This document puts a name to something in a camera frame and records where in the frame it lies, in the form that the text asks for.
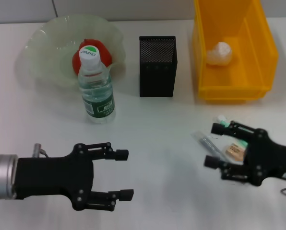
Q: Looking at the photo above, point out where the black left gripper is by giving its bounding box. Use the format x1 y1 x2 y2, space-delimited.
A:
14 142 134 212

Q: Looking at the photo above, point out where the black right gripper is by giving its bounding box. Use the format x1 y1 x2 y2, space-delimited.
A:
203 121 286 186

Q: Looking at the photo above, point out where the green toothbrush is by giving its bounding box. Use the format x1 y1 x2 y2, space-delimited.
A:
214 115 249 149

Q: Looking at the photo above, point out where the green label water bottle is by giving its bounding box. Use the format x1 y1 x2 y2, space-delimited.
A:
78 45 117 125

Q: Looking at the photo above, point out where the white paper ball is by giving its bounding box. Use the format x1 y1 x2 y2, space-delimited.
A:
206 42 233 66

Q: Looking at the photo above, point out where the red-orange fruit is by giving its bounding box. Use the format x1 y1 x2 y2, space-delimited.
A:
72 38 113 75

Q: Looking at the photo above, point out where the tan eraser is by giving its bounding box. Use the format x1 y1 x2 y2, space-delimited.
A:
225 143 247 160

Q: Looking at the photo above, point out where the silver glitter pen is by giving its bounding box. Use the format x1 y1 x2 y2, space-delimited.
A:
195 134 222 156

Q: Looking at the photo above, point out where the black mesh pen holder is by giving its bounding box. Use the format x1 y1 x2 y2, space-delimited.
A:
139 35 178 98

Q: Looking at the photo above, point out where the translucent wavy fruit plate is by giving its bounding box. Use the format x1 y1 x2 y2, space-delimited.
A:
25 14 127 89

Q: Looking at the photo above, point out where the yellow plastic bin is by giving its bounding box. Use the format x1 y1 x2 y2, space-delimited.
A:
191 0 279 104

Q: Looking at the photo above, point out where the left gripper connector cable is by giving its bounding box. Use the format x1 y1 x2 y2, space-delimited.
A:
32 143 49 159

